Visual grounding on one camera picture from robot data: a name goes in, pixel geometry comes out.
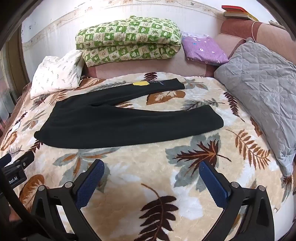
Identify black cable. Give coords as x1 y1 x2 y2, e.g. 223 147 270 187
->
0 166 72 241

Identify white cord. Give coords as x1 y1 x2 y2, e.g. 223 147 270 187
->
251 21 259 43

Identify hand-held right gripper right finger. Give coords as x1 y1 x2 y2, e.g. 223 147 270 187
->
199 160 281 241

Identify grey quilted bed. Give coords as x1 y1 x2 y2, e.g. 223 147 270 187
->
214 38 296 178

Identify black pants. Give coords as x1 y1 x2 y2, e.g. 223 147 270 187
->
34 78 224 148

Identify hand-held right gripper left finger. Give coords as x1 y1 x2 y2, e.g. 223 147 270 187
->
23 159 105 241

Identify purple floral pillow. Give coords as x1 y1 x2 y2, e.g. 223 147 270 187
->
181 32 229 66

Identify white printed pillow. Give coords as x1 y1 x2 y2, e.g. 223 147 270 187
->
30 50 84 100

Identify green patterned folded quilt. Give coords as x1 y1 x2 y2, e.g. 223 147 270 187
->
76 16 183 67

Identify pink sofa backrest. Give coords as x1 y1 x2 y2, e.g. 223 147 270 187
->
82 19 296 79

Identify red book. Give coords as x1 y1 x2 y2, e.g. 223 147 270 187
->
221 5 248 13

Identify leaf-print plush blanket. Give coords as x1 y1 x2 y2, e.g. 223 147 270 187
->
0 72 289 241

